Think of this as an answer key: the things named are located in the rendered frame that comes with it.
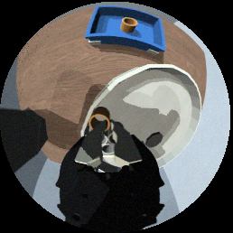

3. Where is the blue crate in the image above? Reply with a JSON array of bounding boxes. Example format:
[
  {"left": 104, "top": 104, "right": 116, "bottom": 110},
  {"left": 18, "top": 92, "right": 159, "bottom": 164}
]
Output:
[{"left": 85, "top": 5, "right": 165, "bottom": 55}]

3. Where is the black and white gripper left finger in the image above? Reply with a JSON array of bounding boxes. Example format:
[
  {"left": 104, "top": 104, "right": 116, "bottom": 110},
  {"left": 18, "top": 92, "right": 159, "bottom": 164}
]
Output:
[{"left": 55, "top": 119, "right": 107, "bottom": 188}]

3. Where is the bronze bushing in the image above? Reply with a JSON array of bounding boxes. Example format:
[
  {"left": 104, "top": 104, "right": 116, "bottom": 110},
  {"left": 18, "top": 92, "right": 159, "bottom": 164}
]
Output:
[
  {"left": 89, "top": 107, "right": 110, "bottom": 132},
  {"left": 120, "top": 17, "right": 137, "bottom": 33}
]

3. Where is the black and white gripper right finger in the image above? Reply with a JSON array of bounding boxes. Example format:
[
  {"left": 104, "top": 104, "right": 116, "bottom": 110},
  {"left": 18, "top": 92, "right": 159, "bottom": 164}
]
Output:
[{"left": 110, "top": 119, "right": 164, "bottom": 188}]

